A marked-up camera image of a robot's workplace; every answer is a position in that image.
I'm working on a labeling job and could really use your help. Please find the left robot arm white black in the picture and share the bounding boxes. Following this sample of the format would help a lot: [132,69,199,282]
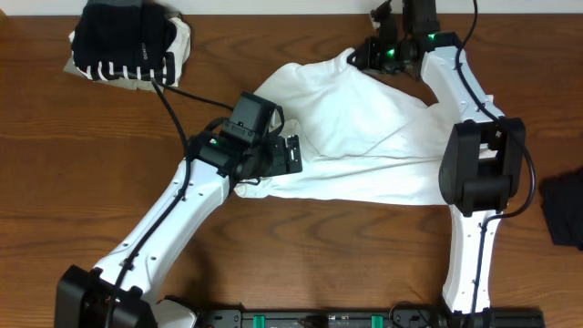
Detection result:
[54,92,302,327]

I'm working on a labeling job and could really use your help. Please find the white printed t-shirt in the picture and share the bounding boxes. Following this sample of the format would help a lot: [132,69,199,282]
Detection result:
[234,47,496,207]

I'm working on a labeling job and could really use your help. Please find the beige folded garment bottom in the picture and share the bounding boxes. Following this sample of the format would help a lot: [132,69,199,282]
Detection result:
[63,57,155,93]

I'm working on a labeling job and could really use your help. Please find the black white striped folded shirt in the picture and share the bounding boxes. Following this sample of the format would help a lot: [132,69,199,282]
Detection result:
[72,15,191,87]

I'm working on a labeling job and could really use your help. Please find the dark garment at right edge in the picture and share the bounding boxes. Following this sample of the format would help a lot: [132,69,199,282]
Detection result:
[539,168,582,251]

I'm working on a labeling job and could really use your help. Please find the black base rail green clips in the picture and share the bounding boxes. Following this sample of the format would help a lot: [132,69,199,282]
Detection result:
[195,302,546,328]

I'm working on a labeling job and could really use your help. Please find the black folded garment top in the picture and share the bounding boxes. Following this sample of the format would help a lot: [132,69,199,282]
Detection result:
[71,0,177,70]

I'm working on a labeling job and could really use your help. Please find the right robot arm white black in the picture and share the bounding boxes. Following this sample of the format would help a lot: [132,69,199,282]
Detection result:
[347,1,536,325]

